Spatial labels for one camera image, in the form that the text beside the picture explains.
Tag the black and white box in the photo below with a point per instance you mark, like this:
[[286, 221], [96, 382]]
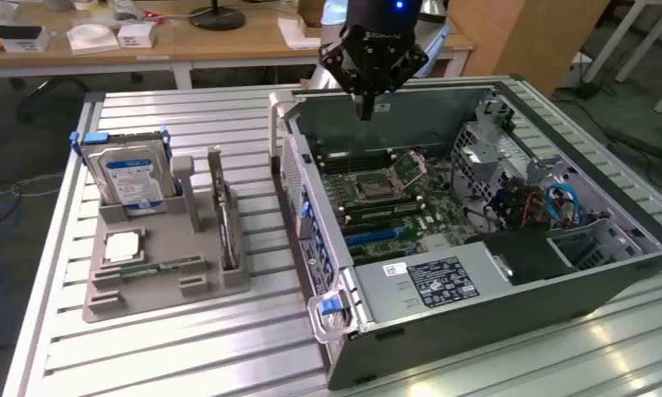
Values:
[[22, 41]]

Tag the dark grey PC case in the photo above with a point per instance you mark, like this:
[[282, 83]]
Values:
[[503, 331]]

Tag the loose green RAM stick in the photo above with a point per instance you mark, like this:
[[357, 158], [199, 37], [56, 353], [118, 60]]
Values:
[[154, 268]]

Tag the grey printed parts rack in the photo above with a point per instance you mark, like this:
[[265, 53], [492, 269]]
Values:
[[161, 306]]

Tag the brown wooden cabinet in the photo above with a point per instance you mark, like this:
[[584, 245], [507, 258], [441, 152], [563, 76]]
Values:
[[531, 41]]

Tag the plain white box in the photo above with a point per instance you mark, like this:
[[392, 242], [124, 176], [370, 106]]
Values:
[[298, 35]]

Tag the hard disk in blue carrier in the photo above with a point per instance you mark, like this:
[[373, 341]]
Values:
[[127, 178]]

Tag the graphics card with metal bracket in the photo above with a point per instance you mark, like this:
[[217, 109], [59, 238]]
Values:
[[227, 231]]

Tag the black office chair base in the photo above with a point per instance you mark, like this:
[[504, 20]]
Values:
[[60, 89]]

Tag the installed RAM stick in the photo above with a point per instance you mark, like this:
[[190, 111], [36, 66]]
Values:
[[381, 210]]

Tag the grey power supply unit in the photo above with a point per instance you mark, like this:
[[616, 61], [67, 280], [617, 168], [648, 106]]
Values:
[[376, 289]]

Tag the green motherboard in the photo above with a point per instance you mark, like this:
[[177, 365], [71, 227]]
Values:
[[441, 215]]

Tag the white round holder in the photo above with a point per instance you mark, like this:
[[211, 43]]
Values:
[[91, 39]]

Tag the open CPU socket cover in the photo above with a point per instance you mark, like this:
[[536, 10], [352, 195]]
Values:
[[408, 167]]

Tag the small white labelled carton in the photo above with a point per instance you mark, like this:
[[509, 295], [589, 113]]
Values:
[[138, 36]]

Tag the black round lamp base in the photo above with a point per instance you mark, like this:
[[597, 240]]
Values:
[[218, 20]]

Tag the blue case release latch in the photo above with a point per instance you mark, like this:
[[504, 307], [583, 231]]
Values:
[[332, 306]]

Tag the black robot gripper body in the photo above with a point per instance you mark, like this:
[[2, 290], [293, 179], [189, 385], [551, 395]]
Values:
[[381, 45]]

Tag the white metal table frame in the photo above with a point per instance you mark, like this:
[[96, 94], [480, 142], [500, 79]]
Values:
[[607, 49]]

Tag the blue expansion slot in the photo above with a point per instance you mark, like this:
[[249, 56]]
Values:
[[370, 238]]

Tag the CPU socket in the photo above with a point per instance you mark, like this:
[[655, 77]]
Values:
[[373, 186]]

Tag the silver perforated disk bay cage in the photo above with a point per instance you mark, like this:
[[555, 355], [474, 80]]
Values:
[[474, 165]]

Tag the grey plastic disk bay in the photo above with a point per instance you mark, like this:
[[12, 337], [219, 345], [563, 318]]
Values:
[[601, 244]]

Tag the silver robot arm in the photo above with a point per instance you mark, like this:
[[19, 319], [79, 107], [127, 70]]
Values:
[[325, 76]]

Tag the wooden desk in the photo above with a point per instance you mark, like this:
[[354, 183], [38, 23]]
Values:
[[231, 45]]

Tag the silver CPU chip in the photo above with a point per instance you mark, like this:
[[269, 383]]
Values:
[[123, 247]]

